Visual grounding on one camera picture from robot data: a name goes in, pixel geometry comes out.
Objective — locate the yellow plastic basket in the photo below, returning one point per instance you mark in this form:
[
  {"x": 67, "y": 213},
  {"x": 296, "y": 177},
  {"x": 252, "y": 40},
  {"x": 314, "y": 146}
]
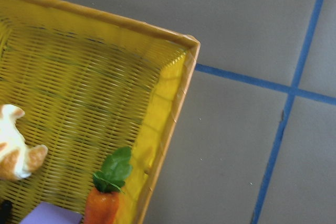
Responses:
[{"x": 89, "y": 83}]

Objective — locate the toy carrot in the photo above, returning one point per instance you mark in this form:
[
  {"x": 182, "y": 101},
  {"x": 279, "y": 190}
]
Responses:
[{"x": 102, "y": 203}]

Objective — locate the toy croissant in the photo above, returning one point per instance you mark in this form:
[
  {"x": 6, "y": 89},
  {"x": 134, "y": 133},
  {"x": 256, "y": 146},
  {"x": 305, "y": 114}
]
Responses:
[{"x": 18, "y": 160}]

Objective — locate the purple foam block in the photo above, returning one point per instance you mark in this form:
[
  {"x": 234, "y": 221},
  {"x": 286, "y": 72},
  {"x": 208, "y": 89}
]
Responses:
[{"x": 49, "y": 213}]

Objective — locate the panda toy figure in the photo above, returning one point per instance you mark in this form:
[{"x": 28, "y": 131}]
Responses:
[{"x": 6, "y": 208}]

